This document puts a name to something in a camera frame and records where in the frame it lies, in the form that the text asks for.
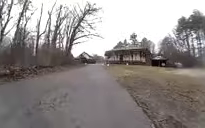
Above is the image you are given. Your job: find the dry brown grass field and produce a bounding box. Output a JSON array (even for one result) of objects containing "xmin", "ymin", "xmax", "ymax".
[{"xmin": 104, "ymin": 63, "xmax": 205, "ymax": 128}]

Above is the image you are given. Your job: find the small dark shelter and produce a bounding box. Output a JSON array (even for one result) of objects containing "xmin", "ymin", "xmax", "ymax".
[{"xmin": 150, "ymin": 54, "xmax": 169, "ymax": 68}]

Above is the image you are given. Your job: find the leaf-covered verge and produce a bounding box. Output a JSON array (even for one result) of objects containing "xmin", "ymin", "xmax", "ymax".
[{"xmin": 0, "ymin": 63, "xmax": 86, "ymax": 83}]

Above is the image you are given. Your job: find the grey asphalt road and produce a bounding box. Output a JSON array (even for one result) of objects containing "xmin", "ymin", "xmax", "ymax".
[{"xmin": 0, "ymin": 63, "xmax": 154, "ymax": 128}]

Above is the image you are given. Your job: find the group of evergreen trees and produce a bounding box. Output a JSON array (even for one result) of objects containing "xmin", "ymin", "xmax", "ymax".
[{"xmin": 113, "ymin": 32, "xmax": 156, "ymax": 54}]

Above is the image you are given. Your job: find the stand of tall pine trees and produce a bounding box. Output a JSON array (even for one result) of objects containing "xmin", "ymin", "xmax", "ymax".
[{"xmin": 158, "ymin": 9, "xmax": 205, "ymax": 68}]

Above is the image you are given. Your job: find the small house with gabled roof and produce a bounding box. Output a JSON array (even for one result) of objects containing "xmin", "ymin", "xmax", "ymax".
[{"xmin": 74, "ymin": 51, "xmax": 97, "ymax": 65}]

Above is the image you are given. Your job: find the long low building with porch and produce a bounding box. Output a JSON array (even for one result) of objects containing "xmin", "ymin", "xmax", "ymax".
[{"xmin": 104, "ymin": 46, "xmax": 152, "ymax": 66}]

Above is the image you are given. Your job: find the row of bare trees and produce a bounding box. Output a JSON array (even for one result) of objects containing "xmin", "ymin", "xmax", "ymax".
[{"xmin": 0, "ymin": 0, "xmax": 104, "ymax": 66}]

